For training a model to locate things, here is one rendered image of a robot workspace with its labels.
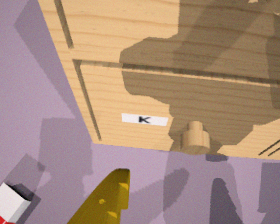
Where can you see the tan rectangular box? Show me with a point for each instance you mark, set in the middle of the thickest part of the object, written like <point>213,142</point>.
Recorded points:
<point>57,24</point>

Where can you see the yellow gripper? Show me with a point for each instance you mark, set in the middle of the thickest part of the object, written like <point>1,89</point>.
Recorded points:
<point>104,204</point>

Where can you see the red and white eraser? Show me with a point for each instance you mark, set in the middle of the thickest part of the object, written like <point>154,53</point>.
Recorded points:
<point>12,204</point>

